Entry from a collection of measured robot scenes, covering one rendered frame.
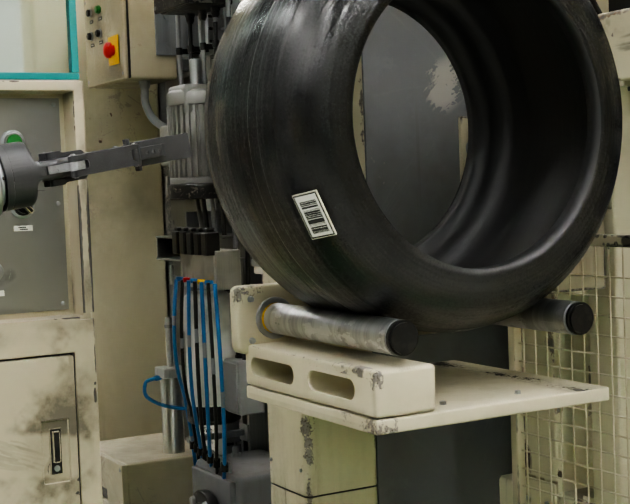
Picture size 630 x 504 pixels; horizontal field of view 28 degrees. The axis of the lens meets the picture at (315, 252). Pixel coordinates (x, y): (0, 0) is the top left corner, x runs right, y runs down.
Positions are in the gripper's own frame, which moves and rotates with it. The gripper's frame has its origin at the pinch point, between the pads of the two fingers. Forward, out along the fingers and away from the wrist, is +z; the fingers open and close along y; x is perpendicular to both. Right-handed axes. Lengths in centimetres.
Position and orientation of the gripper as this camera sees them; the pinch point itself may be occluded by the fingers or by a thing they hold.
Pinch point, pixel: (161, 149)
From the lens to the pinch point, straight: 152.2
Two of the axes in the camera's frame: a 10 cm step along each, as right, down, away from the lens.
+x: 1.6, 9.8, 1.2
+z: 8.6, -2.0, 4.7
